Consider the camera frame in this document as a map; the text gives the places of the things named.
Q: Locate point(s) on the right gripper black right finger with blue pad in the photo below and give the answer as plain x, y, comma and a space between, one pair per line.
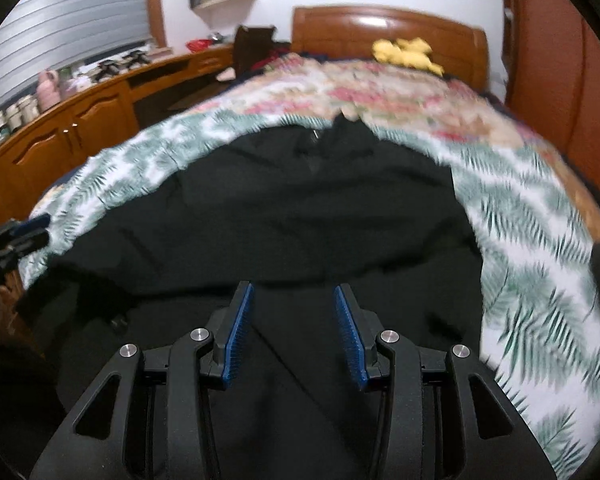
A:
442, 415

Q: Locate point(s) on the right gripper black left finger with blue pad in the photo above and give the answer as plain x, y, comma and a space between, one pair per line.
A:
142, 399

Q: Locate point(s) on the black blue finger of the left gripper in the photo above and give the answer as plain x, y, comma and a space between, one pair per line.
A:
20, 238

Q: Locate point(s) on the large black coat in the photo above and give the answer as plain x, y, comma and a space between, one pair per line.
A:
295, 213

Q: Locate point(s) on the wooden desk cabinet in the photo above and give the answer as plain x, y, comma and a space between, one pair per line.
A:
102, 116

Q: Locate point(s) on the palm leaf print bedsheet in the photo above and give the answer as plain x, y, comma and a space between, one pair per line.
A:
540, 328

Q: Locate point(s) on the pink bottle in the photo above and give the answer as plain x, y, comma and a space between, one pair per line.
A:
47, 91

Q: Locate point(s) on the grey window blind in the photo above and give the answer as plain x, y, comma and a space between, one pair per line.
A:
40, 35

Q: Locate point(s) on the red bowl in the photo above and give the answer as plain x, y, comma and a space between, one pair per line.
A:
199, 45

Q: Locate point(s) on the dark wooden chair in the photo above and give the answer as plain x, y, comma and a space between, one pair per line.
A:
251, 45

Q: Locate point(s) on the floral quilt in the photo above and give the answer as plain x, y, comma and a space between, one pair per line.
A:
394, 97

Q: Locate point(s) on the wooden wardrobe louvred doors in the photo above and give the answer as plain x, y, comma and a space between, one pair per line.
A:
554, 78

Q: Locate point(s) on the yellow plush toy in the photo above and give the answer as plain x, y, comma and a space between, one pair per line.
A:
414, 54

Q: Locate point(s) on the wooden headboard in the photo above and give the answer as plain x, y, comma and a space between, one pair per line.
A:
349, 32

